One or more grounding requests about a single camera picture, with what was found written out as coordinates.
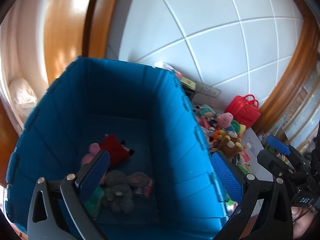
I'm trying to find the white plastic bag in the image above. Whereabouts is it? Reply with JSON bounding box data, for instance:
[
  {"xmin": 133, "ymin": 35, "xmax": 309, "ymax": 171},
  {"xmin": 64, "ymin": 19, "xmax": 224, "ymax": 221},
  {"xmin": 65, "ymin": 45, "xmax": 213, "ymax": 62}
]
[{"xmin": 9, "ymin": 77, "xmax": 38, "ymax": 108}]

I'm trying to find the black gift bag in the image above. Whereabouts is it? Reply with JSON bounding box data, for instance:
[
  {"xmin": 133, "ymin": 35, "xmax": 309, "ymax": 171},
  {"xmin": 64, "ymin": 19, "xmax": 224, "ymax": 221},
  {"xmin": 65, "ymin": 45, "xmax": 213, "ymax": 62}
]
[{"xmin": 182, "ymin": 84, "xmax": 196, "ymax": 101}]

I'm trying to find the white wall socket strip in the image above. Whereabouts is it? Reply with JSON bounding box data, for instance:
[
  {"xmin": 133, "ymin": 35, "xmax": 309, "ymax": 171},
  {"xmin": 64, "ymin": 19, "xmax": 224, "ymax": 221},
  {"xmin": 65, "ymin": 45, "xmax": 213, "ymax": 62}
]
[{"xmin": 195, "ymin": 81, "xmax": 221, "ymax": 98}]

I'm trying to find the green duck plush toy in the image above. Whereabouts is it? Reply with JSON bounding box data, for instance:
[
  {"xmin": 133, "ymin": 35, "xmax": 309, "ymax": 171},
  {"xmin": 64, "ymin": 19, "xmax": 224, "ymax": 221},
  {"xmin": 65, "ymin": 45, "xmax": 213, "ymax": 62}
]
[{"xmin": 231, "ymin": 120, "xmax": 246, "ymax": 137}]

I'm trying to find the red and pink plush toy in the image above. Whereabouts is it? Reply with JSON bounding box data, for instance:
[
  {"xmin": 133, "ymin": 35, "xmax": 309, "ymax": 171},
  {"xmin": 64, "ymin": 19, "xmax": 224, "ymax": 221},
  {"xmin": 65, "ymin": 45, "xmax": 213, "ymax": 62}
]
[{"xmin": 81, "ymin": 134, "xmax": 135, "ymax": 167}]

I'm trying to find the pink pig plush toy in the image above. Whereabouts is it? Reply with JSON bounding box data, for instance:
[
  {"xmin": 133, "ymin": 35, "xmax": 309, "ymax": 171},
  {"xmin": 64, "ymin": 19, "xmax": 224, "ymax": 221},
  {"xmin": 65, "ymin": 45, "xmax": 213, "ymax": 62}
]
[{"xmin": 216, "ymin": 112, "xmax": 235, "ymax": 131}]

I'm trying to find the red toy suitcase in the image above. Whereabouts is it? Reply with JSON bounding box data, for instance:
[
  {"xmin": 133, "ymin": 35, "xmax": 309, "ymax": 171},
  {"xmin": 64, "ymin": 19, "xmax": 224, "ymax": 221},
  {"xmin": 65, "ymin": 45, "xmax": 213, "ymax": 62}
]
[{"xmin": 225, "ymin": 94, "xmax": 260, "ymax": 128}]

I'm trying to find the person's hand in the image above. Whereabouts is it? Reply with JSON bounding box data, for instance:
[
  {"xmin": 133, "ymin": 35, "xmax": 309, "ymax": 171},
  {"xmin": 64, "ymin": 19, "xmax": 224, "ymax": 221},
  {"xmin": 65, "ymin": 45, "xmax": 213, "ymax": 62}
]
[{"xmin": 291, "ymin": 206, "xmax": 315, "ymax": 239}]

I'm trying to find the grey elephant plush toy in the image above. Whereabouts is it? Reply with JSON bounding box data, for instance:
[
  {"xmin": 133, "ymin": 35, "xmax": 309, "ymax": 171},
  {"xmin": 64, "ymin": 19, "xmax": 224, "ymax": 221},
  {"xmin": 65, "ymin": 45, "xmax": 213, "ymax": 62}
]
[{"xmin": 102, "ymin": 170, "xmax": 134, "ymax": 214}]

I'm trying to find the pink tissue pack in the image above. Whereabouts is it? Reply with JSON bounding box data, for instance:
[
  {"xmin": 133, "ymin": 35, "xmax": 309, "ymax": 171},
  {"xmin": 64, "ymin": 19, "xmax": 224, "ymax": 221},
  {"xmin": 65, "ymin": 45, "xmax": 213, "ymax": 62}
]
[{"xmin": 154, "ymin": 61, "xmax": 182, "ymax": 79}]

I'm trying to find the brown bear plush toy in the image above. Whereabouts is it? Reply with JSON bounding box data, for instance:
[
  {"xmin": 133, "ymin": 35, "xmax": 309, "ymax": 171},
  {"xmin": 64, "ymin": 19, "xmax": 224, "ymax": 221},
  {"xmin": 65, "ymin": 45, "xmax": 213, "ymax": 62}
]
[{"xmin": 217, "ymin": 129, "xmax": 242, "ymax": 159}]

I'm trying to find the blue plastic storage crate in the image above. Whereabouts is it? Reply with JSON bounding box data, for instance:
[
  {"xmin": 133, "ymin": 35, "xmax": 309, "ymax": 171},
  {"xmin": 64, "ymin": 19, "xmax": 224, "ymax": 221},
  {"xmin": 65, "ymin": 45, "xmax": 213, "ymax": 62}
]
[{"xmin": 5, "ymin": 57, "xmax": 230, "ymax": 239}]

